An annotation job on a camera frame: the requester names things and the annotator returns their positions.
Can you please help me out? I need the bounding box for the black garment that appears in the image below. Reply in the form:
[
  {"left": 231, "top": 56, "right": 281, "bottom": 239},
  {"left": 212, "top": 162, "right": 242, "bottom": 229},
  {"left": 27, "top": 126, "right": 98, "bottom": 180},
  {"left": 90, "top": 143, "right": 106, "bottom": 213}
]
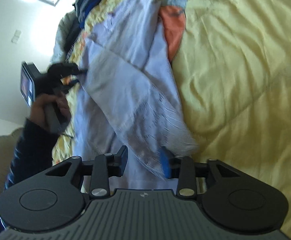
[{"left": 64, "top": 17, "right": 82, "bottom": 53}]

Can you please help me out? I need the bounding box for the person's left hand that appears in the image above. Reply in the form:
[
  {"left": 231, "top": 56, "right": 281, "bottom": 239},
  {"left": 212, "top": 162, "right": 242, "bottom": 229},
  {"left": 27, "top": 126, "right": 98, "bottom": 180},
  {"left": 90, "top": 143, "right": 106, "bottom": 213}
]
[{"left": 28, "top": 91, "right": 72, "bottom": 133}]

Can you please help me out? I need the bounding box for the stack of dark folded clothes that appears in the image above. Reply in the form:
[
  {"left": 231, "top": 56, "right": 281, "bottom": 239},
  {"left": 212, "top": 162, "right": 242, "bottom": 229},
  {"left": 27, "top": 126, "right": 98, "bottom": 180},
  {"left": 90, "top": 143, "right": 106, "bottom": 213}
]
[{"left": 73, "top": 0, "right": 116, "bottom": 29}]

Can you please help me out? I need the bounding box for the wall switch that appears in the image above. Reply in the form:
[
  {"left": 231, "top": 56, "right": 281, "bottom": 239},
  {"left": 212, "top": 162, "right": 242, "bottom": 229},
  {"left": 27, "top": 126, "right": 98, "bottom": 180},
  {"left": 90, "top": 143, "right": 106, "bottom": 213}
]
[{"left": 11, "top": 29, "right": 21, "bottom": 43}]

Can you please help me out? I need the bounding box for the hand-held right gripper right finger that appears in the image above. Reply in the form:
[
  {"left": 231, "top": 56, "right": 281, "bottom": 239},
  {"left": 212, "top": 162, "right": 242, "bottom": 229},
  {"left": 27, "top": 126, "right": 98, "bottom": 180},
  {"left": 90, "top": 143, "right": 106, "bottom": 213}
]
[{"left": 160, "top": 146, "right": 243, "bottom": 198}]

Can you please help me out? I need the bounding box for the light blue shirt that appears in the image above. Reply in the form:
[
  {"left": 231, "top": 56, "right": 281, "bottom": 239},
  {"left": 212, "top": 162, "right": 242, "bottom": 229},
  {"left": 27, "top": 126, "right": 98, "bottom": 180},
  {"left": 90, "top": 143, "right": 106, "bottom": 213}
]
[{"left": 73, "top": 0, "right": 198, "bottom": 198}]

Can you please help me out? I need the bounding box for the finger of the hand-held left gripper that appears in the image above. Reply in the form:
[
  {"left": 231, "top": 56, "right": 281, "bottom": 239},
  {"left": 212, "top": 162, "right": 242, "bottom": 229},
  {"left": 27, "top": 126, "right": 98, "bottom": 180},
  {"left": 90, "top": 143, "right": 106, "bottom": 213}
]
[
  {"left": 59, "top": 79, "right": 86, "bottom": 92},
  {"left": 49, "top": 63, "right": 88, "bottom": 77}
]

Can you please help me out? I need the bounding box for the yellow printed quilt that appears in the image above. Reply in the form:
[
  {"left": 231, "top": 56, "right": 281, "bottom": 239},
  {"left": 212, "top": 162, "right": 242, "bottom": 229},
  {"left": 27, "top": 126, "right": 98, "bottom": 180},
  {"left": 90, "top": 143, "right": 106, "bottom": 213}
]
[{"left": 52, "top": 0, "right": 291, "bottom": 235}]

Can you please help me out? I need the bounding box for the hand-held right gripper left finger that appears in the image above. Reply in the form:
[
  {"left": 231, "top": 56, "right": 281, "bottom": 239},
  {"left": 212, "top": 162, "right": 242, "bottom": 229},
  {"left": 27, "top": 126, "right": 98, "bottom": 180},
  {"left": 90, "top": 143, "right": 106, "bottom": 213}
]
[{"left": 46, "top": 145, "right": 128, "bottom": 198}]

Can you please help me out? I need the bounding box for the person's left forearm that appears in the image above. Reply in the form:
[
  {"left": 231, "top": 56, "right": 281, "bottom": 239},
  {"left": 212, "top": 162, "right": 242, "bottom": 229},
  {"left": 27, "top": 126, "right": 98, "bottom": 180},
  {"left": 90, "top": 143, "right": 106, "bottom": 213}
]
[{"left": 0, "top": 119, "right": 60, "bottom": 230}]

